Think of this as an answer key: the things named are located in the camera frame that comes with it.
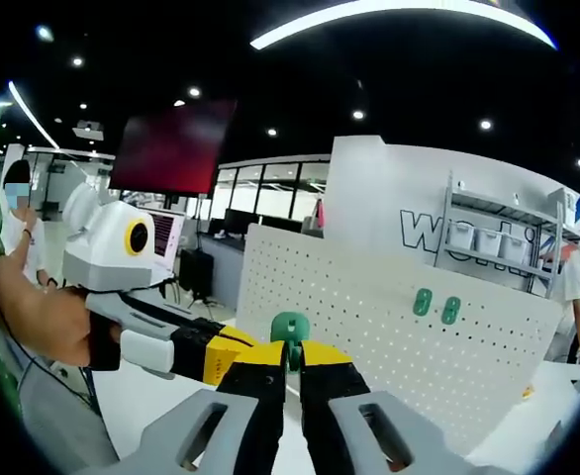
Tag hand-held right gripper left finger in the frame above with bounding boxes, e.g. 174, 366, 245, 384
71, 340, 289, 475

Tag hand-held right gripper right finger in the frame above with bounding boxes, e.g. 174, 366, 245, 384
297, 341, 514, 475

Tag green hook assembly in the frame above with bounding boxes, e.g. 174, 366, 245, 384
412, 289, 433, 319
440, 295, 462, 326
269, 311, 312, 372

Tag white perforated mounting plate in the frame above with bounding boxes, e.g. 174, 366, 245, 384
234, 222, 564, 459

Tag person's grey trousers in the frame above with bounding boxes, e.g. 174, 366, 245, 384
17, 355, 123, 469

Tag dark red hanging screen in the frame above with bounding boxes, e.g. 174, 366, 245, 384
108, 98, 238, 197

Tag white storage bin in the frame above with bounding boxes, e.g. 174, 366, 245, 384
475, 230, 504, 258
500, 233, 532, 264
447, 225, 476, 251

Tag ceiling light strip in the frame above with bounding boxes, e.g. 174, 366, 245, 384
248, 0, 559, 51

